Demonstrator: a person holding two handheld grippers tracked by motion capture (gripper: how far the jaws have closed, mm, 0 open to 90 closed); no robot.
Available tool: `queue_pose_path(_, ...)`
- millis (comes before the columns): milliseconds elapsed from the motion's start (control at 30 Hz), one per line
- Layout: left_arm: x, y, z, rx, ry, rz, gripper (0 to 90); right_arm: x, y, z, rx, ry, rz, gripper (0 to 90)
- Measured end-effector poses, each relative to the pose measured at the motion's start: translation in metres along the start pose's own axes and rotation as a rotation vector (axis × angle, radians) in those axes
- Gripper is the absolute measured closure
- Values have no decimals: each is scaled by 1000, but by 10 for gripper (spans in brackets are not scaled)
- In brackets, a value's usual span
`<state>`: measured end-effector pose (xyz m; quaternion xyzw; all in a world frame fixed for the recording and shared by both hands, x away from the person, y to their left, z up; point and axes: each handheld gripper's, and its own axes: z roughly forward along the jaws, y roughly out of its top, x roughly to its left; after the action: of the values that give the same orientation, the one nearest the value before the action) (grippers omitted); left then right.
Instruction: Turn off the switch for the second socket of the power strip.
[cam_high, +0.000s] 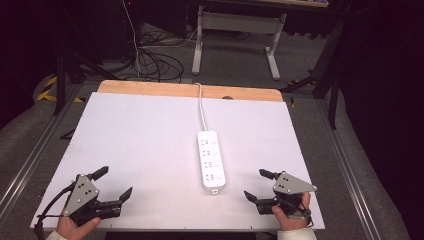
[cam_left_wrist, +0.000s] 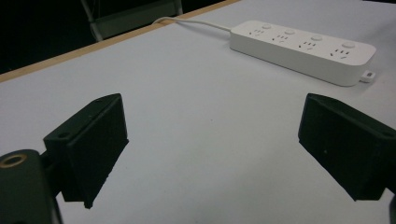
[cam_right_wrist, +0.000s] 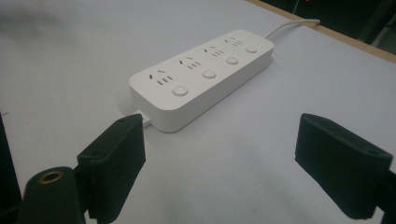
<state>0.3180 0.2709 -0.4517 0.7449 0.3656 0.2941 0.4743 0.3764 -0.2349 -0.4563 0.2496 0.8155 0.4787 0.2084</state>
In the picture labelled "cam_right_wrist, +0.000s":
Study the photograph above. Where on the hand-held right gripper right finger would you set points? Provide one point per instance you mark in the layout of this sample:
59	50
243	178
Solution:
339	161

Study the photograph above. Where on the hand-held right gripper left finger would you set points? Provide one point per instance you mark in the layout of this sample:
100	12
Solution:
115	161

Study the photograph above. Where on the white power strip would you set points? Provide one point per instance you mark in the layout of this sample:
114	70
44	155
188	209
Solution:
199	84

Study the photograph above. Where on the small white plug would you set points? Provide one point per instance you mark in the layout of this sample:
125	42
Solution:
145	119

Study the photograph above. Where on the dark object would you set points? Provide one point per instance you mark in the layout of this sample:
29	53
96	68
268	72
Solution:
7	174

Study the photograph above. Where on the dark metal stand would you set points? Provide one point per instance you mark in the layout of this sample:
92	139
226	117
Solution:
378	21

